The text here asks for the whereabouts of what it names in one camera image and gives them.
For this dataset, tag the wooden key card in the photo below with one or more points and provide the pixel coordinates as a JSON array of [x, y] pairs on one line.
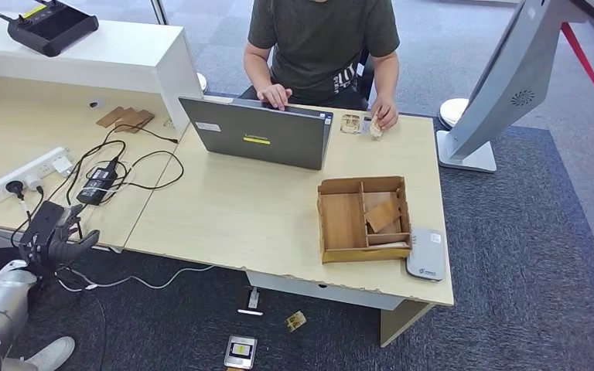
[[383, 215]]

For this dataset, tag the white desk panel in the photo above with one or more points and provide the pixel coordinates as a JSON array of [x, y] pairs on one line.
[[328, 293]]

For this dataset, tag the white flat stick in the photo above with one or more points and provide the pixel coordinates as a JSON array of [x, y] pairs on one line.
[[250, 312]]

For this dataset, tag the black laptop power adapter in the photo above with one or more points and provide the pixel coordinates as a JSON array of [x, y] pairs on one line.
[[96, 185]]

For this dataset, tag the white power strip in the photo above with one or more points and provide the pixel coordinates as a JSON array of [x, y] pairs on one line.
[[41, 166]]

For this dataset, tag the person's left forearm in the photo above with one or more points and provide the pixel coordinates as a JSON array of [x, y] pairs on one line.
[[388, 77]]

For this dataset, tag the thin wooden plate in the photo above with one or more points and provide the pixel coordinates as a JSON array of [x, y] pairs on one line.
[[129, 122], [147, 119], [110, 117]]

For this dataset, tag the white usb plug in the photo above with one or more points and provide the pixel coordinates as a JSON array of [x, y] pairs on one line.
[[254, 298]]

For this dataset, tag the person's left hand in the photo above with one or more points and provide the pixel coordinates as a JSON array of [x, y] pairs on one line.
[[386, 112]]

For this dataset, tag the grey laptop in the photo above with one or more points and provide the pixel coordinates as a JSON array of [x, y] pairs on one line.
[[256, 135]]

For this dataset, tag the person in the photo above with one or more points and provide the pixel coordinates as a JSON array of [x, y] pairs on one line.
[[322, 41]]

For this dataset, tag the white usb charger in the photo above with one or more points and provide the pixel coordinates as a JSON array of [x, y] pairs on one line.
[[62, 165]]

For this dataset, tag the white power plug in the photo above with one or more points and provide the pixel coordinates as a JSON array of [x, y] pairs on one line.
[[33, 182]]

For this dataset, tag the black office chair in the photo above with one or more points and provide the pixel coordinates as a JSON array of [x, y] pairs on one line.
[[366, 77]]

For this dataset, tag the grey card reader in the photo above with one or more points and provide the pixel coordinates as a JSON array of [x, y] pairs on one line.
[[425, 254]]

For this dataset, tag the silver frame post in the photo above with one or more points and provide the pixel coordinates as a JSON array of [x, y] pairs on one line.
[[158, 11]]

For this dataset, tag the small clear plastic piece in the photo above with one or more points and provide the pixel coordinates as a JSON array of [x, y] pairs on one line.
[[168, 123]]

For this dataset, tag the beige patterned ID card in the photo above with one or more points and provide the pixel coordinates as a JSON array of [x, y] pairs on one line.
[[351, 124]]

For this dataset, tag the small gold card piece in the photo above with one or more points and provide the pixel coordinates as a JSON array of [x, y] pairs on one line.
[[295, 321]]

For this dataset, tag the silver floor socket plate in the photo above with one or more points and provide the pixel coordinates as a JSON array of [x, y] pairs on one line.
[[240, 352]]

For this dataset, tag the black remote controller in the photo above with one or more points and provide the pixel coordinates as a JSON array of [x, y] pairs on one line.
[[51, 28]]

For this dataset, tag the brown wooden compartment box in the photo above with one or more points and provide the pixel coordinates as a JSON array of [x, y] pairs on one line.
[[340, 220]]

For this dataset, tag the black power plug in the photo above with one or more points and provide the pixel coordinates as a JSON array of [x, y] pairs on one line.
[[15, 188]]

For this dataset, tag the small blue white card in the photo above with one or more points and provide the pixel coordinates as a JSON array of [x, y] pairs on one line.
[[366, 125]]

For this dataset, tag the wooden desk leg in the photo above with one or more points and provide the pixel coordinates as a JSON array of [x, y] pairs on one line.
[[404, 322]]

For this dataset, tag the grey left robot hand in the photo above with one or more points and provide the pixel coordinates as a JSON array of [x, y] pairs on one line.
[[71, 246]]

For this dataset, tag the person's right hand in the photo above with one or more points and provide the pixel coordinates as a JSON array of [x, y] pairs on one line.
[[275, 96]]

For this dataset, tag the person's right forearm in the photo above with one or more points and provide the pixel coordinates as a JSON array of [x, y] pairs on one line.
[[257, 69]]

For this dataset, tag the grey kiosk stand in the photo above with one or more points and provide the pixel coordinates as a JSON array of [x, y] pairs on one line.
[[507, 77]]

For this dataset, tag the white shoe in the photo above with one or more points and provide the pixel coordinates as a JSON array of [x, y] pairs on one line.
[[51, 353]]

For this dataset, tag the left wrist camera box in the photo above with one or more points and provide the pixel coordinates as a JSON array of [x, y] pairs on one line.
[[41, 225]]

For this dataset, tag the red barrier belt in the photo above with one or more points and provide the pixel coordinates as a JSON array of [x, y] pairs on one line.
[[589, 64]]

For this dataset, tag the white round stanchion base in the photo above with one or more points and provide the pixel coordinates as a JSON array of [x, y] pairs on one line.
[[451, 111], [202, 82]]

